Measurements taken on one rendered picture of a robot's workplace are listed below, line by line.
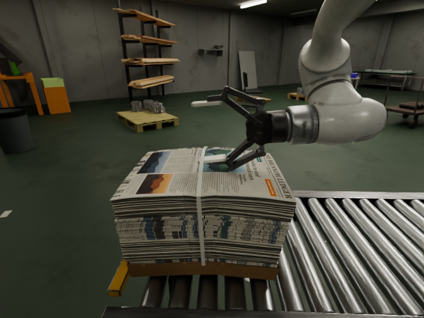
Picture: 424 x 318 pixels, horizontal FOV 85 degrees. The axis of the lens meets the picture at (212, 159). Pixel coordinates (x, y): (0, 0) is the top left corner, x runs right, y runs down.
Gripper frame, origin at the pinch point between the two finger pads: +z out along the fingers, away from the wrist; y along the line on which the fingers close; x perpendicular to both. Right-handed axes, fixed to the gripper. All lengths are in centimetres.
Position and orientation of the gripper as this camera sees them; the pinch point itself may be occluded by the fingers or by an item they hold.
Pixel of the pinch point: (199, 132)
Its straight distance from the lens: 56.1
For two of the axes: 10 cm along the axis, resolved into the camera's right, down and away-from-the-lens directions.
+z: -10.0, 0.7, 0.7
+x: 0.3, -3.9, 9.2
